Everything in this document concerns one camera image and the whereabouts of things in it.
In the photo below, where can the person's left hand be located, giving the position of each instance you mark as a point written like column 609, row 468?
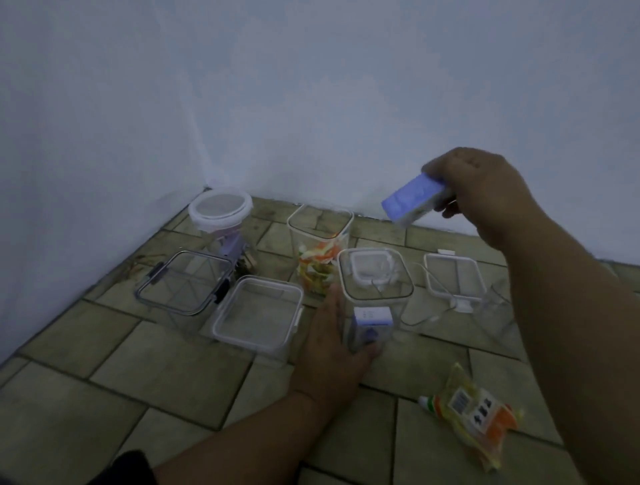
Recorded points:
column 330, row 370

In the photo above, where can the person's right hand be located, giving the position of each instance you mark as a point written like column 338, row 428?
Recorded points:
column 490, row 195

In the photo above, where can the low square clear container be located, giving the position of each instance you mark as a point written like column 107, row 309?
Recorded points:
column 270, row 357

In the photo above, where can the rectangular white-rimmed lid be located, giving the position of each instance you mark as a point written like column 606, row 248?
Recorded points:
column 455, row 280

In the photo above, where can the large tall clear container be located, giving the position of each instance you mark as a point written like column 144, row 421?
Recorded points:
column 395, row 300

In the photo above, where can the heap of colorful snack packets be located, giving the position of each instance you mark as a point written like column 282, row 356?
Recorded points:
column 315, row 265

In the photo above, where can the small square white-rimmed lid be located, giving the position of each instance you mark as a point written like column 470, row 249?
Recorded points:
column 370, row 267

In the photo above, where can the square clear plastic container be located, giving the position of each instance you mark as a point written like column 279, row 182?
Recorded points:
column 495, row 315

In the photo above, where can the black binder clip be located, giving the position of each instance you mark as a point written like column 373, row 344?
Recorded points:
column 246, row 262

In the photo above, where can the wide clear plastic container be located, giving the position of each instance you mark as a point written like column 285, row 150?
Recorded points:
column 187, row 325

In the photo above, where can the tall clear jar with snacks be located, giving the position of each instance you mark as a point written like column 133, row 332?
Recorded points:
column 320, row 220

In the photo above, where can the orange yellow snack packet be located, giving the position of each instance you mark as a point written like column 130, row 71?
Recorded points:
column 475, row 414

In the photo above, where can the purple binder clip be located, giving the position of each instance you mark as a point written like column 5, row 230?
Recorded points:
column 231, row 246

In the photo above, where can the pink binder clip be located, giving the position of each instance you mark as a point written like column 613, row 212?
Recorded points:
column 220, row 233

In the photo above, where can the person's left forearm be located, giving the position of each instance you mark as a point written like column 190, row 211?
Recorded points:
column 240, row 444

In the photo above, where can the person's right forearm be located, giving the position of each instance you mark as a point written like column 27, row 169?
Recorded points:
column 575, row 350

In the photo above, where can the person's black clothing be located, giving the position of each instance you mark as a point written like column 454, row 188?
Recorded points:
column 127, row 472

